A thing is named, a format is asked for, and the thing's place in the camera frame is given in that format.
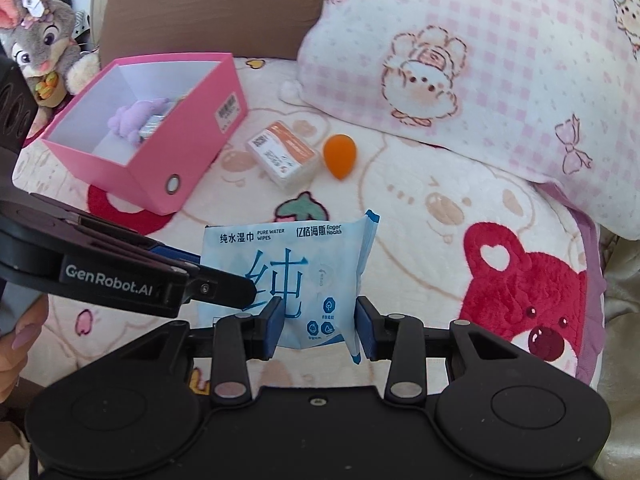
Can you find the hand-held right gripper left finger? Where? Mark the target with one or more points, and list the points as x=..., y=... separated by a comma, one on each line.
x=272, y=330

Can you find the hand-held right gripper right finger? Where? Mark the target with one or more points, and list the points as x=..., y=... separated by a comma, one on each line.
x=365, y=330

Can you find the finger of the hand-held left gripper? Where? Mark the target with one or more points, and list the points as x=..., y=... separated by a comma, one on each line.
x=170, y=256
x=225, y=290

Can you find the blue wet wipes pack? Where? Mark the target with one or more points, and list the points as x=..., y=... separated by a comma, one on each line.
x=320, y=265

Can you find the pink cardboard storage box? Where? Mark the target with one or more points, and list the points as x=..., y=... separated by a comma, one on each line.
x=190, y=145

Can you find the white barcode packet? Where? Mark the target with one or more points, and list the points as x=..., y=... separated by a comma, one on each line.
x=155, y=125

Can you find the purple plush toy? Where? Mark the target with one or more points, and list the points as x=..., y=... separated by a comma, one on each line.
x=127, y=117

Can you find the clear box with orange label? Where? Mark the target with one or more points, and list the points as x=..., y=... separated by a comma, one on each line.
x=282, y=155

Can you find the orange makeup sponge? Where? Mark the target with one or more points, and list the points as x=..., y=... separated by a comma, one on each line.
x=340, y=155

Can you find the person's left hand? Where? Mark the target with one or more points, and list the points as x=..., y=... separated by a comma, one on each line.
x=20, y=360

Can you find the printed bear blanket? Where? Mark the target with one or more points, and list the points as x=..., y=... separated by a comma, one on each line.
x=425, y=230

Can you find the grey bunny plush toy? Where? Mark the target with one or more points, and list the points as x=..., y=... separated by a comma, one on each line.
x=45, y=40

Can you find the brown embroidered pillow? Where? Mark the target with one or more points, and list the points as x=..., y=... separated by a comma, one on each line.
x=225, y=15

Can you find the black white patterned cloth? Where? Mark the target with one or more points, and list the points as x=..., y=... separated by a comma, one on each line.
x=82, y=22

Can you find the beige satin quilt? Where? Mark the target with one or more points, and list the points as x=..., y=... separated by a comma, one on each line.
x=622, y=360

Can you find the pink checked pillow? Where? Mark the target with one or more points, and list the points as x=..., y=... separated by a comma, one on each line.
x=500, y=90

